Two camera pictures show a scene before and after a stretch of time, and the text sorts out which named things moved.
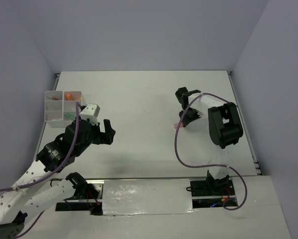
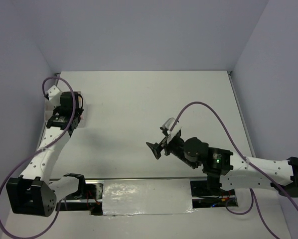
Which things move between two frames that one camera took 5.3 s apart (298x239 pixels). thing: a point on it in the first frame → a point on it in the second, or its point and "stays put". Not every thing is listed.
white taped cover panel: x=148 y=196 stays put
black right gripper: x=186 y=121 → x=155 y=148
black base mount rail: x=204 y=193 stays put
